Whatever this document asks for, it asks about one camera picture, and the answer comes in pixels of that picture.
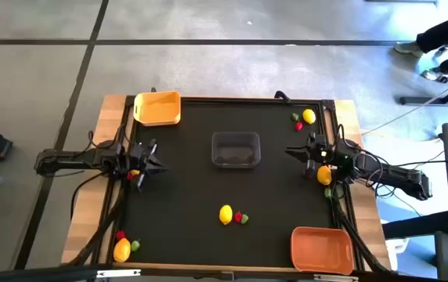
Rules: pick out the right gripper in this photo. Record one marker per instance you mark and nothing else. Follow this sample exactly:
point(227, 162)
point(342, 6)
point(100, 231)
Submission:
point(314, 154)

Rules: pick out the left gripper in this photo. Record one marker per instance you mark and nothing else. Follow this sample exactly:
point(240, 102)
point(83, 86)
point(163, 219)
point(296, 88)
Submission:
point(139, 156)

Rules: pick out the small red bell pepper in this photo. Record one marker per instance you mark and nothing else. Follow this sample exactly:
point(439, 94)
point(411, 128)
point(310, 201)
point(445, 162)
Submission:
point(238, 217)
point(130, 176)
point(298, 126)
point(120, 235)

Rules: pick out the small green bell pepper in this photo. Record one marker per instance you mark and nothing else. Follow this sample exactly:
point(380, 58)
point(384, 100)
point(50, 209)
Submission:
point(327, 192)
point(244, 219)
point(295, 116)
point(135, 246)

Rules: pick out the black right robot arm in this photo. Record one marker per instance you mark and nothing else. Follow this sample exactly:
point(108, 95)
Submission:
point(400, 178)

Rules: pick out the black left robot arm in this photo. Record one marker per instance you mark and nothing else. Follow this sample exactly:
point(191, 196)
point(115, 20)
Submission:
point(71, 160)

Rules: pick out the black table mat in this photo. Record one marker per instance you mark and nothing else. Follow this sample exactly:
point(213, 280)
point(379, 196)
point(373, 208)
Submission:
point(192, 196)

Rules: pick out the yellow plastic basket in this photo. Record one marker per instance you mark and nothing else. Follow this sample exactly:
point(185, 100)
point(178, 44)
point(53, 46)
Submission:
point(157, 109)

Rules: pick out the grey transparent plastic basket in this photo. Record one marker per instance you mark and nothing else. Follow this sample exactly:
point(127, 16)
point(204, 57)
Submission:
point(235, 150)

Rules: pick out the orange plastic basket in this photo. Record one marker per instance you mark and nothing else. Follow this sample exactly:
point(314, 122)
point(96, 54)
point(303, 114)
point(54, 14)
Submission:
point(322, 250)

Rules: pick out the black desk foot bar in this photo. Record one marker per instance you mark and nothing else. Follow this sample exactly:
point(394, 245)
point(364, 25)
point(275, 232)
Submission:
point(423, 100)

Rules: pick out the black desk leg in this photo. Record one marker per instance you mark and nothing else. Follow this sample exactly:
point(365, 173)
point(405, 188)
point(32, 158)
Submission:
point(416, 227)

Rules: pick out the person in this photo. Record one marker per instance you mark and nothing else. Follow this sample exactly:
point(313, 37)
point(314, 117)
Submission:
point(443, 33)

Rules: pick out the silver metal bracket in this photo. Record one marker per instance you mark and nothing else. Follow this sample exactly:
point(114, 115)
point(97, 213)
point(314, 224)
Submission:
point(335, 278)
point(118, 273)

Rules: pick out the black camera stand beam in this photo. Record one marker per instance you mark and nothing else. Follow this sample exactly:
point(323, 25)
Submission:
point(32, 274)

